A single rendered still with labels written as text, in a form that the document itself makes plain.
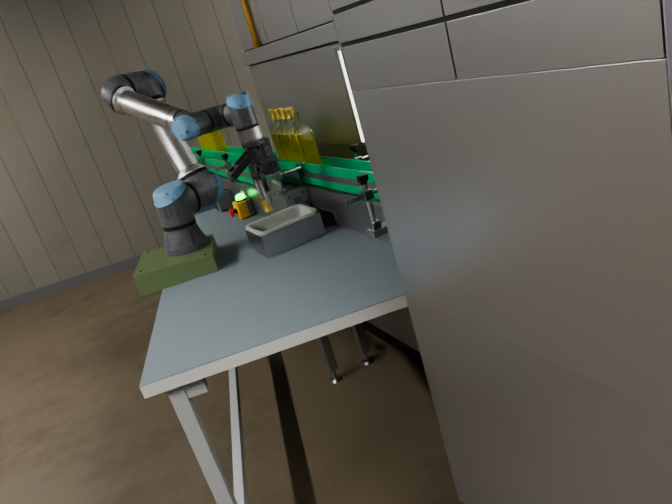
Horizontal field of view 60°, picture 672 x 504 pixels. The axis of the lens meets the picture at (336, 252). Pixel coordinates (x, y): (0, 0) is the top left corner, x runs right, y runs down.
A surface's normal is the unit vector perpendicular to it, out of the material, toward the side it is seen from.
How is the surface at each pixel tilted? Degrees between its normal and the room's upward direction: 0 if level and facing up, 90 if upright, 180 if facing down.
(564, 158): 90
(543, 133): 90
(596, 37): 90
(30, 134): 90
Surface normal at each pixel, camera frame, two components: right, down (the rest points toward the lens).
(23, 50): 0.19, 0.29
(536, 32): -0.85, 0.39
